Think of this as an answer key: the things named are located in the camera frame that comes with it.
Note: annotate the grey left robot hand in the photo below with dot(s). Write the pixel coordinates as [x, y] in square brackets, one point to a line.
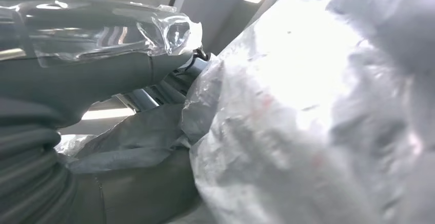
[85, 76]

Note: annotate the white parcel bag red print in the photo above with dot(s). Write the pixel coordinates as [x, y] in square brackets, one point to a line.
[289, 113]

